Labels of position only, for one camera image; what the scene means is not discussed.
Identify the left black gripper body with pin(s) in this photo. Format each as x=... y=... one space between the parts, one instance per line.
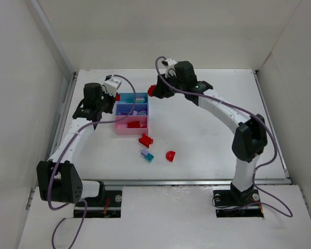
x=110 y=101

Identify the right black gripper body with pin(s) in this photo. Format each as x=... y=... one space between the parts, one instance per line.
x=160 y=91

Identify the red flower round lego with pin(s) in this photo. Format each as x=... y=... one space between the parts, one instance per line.
x=151 y=90

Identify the teal flower face lego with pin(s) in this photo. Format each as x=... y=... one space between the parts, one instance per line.
x=140 y=100

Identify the purple lotus lego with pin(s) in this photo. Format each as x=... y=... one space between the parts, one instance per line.
x=142 y=113

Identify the red slope lego brick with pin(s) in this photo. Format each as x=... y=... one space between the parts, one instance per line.
x=134 y=125

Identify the red half round lego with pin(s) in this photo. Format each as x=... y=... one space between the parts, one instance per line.
x=170 y=155

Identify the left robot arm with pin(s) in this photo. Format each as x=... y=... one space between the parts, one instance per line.
x=58 y=179

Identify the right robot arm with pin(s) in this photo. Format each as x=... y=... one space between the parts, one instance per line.
x=249 y=133

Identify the purple container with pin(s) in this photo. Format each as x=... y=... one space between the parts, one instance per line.
x=121 y=107

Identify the large red lego piece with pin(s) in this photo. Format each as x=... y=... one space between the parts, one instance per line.
x=146 y=140

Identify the flat lavender lego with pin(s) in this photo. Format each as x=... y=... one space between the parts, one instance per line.
x=144 y=152

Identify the small teal square lego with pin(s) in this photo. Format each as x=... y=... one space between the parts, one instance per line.
x=149 y=157

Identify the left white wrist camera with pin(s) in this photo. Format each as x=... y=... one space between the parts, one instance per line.
x=112 y=85

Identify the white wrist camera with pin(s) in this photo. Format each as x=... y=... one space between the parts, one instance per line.
x=169 y=65
x=112 y=85

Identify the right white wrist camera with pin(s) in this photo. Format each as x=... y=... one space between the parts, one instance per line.
x=169 y=65

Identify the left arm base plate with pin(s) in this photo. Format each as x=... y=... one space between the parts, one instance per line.
x=106 y=206

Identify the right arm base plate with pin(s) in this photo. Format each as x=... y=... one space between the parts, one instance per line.
x=228 y=205

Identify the aluminium rail front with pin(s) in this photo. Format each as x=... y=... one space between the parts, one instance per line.
x=120 y=182

